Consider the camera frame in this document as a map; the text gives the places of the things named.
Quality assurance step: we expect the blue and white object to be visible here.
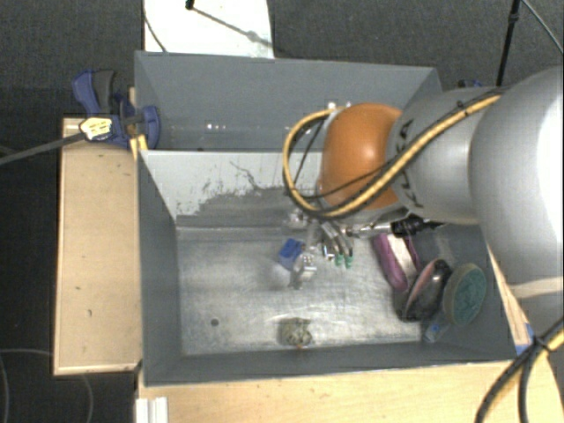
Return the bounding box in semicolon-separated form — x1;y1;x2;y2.
267;237;307;292

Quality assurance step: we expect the olive grey toy animal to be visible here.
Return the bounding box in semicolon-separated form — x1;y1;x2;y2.
278;316;315;349

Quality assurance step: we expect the grey metal bin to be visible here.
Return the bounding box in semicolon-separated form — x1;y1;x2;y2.
133;49;519;387

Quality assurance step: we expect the purple curved object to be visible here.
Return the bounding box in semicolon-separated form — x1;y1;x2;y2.
371;232;423;293

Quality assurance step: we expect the small blue object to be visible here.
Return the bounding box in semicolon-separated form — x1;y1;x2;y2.
423;319;452;345

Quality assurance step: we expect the green round sponge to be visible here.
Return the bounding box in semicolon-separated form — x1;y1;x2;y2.
442;263;488;327

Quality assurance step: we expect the pale wood flat board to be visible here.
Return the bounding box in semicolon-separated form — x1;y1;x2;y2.
53;116;145;376

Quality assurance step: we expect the black cylinder on white bracket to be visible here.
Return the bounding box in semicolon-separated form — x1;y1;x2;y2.
352;217;444;240

